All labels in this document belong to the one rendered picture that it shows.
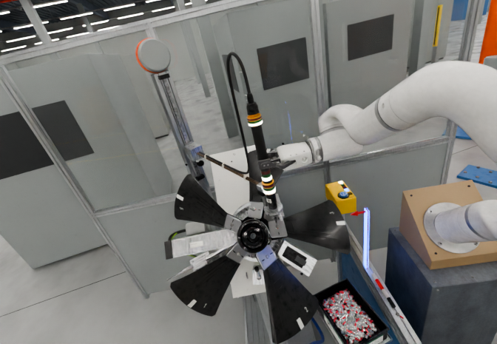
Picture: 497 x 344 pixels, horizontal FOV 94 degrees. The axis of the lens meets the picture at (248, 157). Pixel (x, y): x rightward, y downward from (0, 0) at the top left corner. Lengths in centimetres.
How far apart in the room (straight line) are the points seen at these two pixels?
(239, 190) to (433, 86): 91
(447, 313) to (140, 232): 182
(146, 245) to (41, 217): 156
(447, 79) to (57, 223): 338
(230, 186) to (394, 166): 122
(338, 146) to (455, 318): 89
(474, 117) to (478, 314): 102
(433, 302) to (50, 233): 338
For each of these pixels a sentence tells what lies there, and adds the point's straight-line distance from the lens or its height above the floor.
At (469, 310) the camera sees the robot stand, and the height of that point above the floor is 76.
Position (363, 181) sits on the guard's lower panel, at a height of 78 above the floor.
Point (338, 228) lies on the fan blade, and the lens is 98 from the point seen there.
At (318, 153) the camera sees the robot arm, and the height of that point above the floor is 149.
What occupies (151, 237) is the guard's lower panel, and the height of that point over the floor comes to 68.
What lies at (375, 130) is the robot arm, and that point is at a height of 161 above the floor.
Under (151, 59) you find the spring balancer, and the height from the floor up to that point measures 187.
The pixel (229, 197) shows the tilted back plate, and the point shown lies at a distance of 119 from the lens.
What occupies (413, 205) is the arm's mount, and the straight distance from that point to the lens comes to 119.
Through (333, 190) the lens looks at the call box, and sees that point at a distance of 131.
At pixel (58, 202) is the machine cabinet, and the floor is 76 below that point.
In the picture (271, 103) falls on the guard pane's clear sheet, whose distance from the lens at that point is 146.
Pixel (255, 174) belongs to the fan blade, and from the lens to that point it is 99.
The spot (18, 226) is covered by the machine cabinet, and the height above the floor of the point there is 64.
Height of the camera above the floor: 185
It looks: 26 degrees down
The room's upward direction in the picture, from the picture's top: 14 degrees counter-clockwise
